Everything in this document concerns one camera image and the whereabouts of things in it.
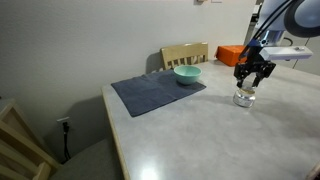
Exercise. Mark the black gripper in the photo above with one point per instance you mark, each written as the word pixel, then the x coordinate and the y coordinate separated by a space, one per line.
pixel 255 66

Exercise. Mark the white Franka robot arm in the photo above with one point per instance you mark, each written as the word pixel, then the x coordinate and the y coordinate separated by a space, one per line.
pixel 303 16

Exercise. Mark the silver candle tin container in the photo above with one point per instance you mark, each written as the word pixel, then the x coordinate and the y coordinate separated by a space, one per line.
pixel 244 100

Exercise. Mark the orange cardboard box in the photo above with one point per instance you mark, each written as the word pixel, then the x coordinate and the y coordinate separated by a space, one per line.
pixel 230 55

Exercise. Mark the teal ceramic bowl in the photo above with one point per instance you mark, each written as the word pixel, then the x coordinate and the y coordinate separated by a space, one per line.
pixel 187 75

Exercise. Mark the light wooden slatted chair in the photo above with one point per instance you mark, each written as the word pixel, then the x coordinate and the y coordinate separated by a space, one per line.
pixel 185 50
pixel 20 146

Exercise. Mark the dark blue cloth placemat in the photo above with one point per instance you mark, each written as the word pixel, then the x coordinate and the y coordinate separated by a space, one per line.
pixel 150 91

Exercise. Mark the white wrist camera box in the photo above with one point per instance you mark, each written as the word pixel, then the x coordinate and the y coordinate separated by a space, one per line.
pixel 286 53

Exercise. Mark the white light switch plate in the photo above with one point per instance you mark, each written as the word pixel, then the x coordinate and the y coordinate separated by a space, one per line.
pixel 216 1

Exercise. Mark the beige wall thermostat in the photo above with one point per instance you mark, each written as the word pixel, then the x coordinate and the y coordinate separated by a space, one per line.
pixel 200 1

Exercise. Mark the white wall power outlet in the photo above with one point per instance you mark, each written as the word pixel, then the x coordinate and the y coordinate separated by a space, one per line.
pixel 64 120

